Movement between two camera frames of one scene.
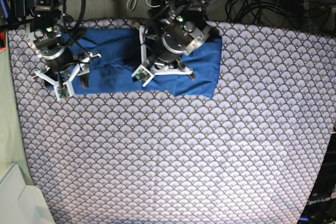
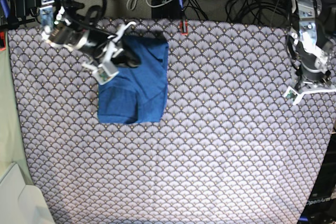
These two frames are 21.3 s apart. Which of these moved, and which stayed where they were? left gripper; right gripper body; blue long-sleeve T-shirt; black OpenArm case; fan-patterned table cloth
Moved: blue long-sleeve T-shirt; right gripper body; left gripper
Stayed: black OpenArm case; fan-patterned table cloth
